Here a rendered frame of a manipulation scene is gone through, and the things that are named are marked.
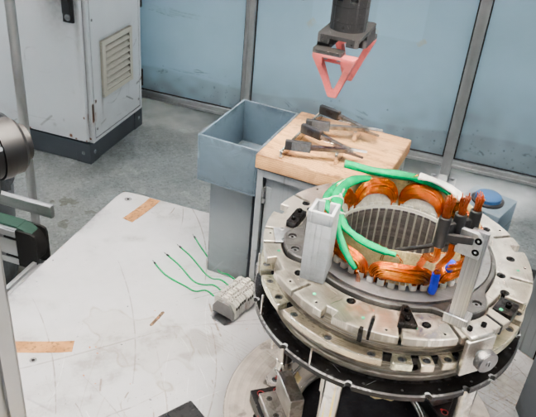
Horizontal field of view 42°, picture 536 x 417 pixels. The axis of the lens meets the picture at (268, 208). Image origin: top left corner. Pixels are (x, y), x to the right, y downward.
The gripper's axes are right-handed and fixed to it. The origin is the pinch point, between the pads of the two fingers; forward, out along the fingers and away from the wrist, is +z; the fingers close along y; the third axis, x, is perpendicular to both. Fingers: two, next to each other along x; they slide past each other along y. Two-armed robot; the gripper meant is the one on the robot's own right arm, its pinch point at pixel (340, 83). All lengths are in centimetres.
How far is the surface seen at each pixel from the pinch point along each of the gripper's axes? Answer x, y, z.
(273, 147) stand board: -6.7, 10.3, 8.7
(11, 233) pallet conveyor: -59, 15, 40
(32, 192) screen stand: -85, -21, 57
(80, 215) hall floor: -123, -88, 115
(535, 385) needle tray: 40, 20, 30
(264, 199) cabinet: -6.4, 13.1, 16.7
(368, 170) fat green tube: 12.0, 25.9, -0.2
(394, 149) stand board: 10.5, 0.4, 8.8
